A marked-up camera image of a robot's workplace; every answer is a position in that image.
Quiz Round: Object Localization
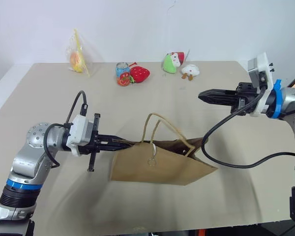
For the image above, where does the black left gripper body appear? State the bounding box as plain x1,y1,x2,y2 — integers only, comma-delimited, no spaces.
77,113,115,173

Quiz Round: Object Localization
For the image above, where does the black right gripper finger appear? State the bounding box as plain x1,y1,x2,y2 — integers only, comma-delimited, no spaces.
198,88,237,99
200,97,237,107

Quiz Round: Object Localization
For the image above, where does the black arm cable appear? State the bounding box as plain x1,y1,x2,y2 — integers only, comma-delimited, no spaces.
201,88,295,169
43,90,89,169

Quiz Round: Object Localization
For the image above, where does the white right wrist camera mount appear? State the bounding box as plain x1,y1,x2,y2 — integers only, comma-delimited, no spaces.
247,52,276,118

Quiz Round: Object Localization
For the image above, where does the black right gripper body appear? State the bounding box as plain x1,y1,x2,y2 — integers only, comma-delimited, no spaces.
230,82,262,115

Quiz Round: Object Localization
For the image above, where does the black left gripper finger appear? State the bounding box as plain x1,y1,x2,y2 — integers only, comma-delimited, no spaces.
100,143,133,151
102,134,133,146

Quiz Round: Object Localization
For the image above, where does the brown paper bag with handles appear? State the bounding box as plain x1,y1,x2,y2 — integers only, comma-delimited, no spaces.
108,113,219,186

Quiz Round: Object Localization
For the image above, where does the clear bag with yellow toy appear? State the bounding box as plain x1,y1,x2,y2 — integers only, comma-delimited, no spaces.
64,29,94,78

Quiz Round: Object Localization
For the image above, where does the white plush toy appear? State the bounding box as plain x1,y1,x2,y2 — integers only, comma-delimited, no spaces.
180,63,201,82

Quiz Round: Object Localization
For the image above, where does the beige table cover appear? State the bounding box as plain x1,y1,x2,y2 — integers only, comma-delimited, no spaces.
0,60,295,228

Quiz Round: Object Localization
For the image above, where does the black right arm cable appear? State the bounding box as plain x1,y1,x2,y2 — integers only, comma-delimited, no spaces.
201,88,295,169

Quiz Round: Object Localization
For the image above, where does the blue and red drink can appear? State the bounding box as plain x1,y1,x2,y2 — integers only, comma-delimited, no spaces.
116,62,132,88

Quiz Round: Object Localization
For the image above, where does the blue right wrist clip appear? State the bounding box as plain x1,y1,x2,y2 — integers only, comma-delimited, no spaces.
269,79,284,120

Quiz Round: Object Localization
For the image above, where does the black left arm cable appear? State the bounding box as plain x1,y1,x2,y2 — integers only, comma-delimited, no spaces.
43,90,89,169

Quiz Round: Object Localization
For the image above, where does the red strawberry plush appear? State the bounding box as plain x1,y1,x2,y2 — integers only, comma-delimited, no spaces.
129,62,151,85

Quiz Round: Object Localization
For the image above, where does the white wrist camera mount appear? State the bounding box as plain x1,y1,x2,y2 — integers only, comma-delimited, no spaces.
66,114,95,157
247,52,276,118

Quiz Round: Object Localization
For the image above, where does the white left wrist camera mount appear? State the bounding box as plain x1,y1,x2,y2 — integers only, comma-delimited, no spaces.
66,114,95,157

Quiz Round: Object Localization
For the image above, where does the green red plush toy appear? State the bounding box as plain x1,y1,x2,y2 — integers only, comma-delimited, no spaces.
162,51,186,75

